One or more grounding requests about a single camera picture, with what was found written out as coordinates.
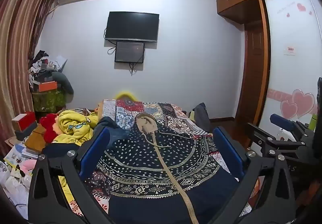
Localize white heart sliding door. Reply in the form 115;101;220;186
260;0;322;131

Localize navy patterned hoodie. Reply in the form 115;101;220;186
44;113;252;224

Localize paper door notice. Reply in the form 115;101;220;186
284;44;297;56

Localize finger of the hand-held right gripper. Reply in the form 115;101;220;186
247;123;314;164
270;113;315;142

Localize yellow cartoon blanket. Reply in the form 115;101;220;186
52;109;101;144

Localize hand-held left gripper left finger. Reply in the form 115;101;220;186
28;127;119;224

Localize red box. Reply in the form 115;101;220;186
11;111;37;131

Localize brown cloth bag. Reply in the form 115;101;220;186
24;123;47;153

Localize grey bag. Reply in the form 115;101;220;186
189;103;210;131

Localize green bottle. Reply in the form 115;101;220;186
308;113;317;131

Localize patchwork bed blanket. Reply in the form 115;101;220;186
68;98;262;224

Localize black wall television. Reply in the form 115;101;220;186
104;11;160;43

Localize yellow rounded item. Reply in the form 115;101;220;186
114;91;137;101

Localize orange and green box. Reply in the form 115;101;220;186
31;88;66;112

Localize striped brown curtain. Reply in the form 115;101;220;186
0;0;59;156

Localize red plush toy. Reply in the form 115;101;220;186
39;113;59;144

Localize floral bed sheet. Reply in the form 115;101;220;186
67;179;261;222

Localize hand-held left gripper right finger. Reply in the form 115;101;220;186
213;126;296;224

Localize pile of clutter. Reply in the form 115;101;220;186
28;50;68;89

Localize small wall monitor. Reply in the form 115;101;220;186
114;41;146;63

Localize brown wooden door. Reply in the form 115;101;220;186
235;20;268;120

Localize white plastic bags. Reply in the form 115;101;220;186
0;161;31;219

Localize stack of papers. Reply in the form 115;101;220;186
4;143;38;164

